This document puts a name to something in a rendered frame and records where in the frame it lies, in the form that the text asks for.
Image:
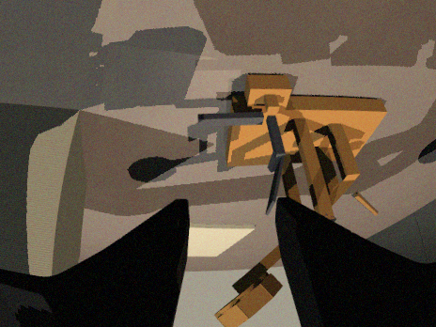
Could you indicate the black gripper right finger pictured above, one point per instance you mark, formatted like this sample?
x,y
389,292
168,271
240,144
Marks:
x,y
339,279

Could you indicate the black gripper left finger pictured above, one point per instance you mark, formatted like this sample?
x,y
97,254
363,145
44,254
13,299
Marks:
x,y
135,282

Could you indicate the tan wooden rod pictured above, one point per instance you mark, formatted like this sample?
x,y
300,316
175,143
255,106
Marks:
x,y
363,202

